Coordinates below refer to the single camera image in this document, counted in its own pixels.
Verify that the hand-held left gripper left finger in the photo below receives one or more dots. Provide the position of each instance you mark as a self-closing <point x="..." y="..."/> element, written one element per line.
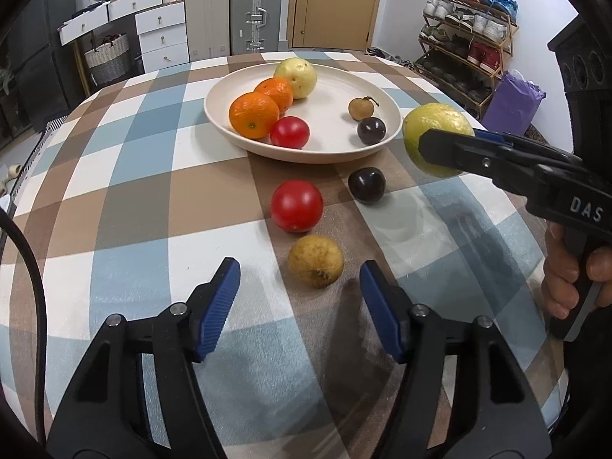
<point x="217" y="311"/>

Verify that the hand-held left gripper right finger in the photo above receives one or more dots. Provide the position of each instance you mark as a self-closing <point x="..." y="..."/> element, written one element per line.
<point x="382" y="311"/>

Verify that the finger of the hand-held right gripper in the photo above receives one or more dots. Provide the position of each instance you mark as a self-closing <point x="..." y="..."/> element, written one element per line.
<point x="526" y="146"/>
<point x="459" y="150"/>

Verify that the yellow guava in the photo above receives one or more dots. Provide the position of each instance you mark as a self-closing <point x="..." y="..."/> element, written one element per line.
<point x="430" y="119"/>

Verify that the brown longan without stem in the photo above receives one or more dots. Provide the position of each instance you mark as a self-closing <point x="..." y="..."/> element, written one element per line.
<point x="315" y="260"/>

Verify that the dark plum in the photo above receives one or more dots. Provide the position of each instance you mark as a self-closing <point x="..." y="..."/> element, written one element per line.
<point x="366" y="185"/>
<point x="371" y="131"/>

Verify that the brown longan with stem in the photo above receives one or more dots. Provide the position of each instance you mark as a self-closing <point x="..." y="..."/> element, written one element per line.
<point x="359" y="108"/>

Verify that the red tomato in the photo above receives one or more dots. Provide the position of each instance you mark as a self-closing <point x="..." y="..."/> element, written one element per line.
<point x="289" y="132"/>
<point x="296" y="205"/>

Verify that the cream round plate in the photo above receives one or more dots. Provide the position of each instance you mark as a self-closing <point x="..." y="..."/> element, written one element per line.
<point x="325" y="100"/>

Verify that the yellow apple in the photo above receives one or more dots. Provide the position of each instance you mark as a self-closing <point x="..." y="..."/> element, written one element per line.
<point x="296" y="76"/>

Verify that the orange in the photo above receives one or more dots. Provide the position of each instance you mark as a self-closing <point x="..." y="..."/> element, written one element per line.
<point x="253" y="114"/>
<point x="277" y="91"/>

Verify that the person's right hand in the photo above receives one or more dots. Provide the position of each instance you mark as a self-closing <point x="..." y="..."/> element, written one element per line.
<point x="559" y="277"/>

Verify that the purple bag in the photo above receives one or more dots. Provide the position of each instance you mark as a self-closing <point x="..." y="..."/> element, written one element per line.
<point x="514" y="100"/>

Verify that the wooden shoe rack with shoes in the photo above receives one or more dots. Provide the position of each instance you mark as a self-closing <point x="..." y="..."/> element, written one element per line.
<point x="464" y="43"/>

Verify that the grey slipper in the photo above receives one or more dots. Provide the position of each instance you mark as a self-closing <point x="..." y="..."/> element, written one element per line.
<point x="374" y="51"/>
<point x="397" y="59"/>

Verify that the wooden door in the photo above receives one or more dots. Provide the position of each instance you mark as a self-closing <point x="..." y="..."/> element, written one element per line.
<point x="334" y="5"/>

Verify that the silver suitcase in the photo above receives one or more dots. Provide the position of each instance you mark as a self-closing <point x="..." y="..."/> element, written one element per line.
<point x="258" y="14"/>

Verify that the striped cloth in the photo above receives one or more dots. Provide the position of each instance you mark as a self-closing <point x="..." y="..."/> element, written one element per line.
<point x="45" y="134"/>

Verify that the beige slipper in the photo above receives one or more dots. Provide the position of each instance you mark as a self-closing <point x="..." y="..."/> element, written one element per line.
<point x="9" y="174"/>

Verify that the wicker basket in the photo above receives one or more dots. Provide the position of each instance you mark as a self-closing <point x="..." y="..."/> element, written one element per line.
<point x="107" y="60"/>

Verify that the white dresser with drawers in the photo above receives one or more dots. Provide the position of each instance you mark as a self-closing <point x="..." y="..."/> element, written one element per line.
<point x="158" y="33"/>

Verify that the beige suitcase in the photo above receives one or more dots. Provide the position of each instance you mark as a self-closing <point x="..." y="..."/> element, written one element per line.
<point x="208" y="14"/>

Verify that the dark grey refrigerator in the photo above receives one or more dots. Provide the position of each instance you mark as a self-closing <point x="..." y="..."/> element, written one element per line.
<point x="33" y="57"/>

